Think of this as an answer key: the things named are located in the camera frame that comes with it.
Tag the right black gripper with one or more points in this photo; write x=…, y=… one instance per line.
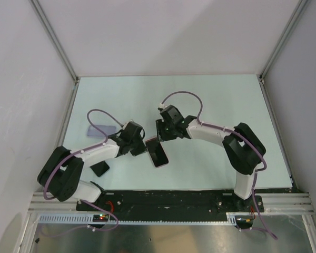
x=161, y=136

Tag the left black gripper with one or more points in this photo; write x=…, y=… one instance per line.
x=141, y=148

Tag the pink phone case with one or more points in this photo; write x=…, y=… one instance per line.
x=154, y=139

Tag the black smartphone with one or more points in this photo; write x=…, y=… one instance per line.
x=158, y=154

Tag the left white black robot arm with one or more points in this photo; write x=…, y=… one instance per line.
x=61, y=175

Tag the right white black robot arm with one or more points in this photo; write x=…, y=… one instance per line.
x=244, y=149

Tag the translucent purple phone case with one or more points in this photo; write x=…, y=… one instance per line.
x=100, y=131

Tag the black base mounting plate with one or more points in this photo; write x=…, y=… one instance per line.
x=176, y=205

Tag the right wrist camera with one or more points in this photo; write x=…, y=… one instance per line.
x=162, y=107

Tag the left aluminium frame post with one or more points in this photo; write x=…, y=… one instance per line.
x=48, y=28

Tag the aluminium frame post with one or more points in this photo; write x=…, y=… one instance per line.
x=48, y=28
x=284, y=37

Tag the grey slotted cable duct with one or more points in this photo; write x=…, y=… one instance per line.
x=95, y=219

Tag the right aluminium frame post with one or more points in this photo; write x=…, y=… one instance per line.
x=284, y=37

